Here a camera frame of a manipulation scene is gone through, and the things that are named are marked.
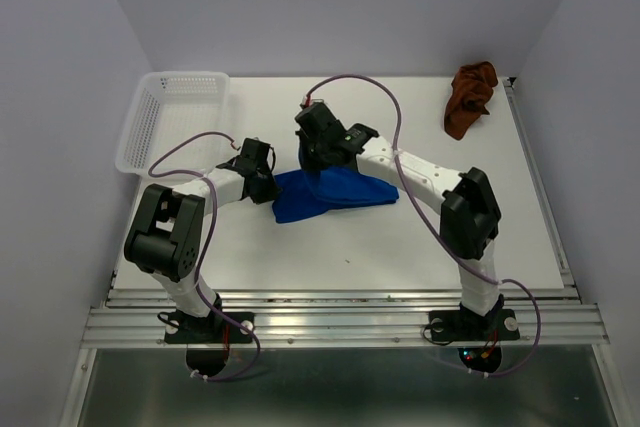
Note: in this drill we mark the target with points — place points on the blue towel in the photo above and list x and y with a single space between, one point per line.
305 195

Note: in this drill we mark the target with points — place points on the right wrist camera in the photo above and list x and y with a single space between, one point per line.
307 101

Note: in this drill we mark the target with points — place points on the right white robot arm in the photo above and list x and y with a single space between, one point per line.
464 202

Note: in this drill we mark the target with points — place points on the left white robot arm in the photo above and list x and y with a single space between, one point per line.
165 241

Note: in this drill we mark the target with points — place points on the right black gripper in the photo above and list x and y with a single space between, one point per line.
307 162

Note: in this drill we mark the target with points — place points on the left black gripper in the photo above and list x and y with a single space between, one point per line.
270 192

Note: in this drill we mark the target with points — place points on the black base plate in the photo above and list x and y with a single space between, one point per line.
450 326
182 329

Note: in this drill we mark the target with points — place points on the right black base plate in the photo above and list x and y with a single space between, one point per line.
450 326

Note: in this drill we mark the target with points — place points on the aluminium rail frame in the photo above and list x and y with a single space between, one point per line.
355 355

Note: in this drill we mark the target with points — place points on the brown towel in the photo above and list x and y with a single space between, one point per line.
472 88

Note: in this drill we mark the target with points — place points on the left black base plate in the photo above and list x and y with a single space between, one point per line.
182 329

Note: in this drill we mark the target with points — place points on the white plastic basket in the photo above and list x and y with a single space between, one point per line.
168 108

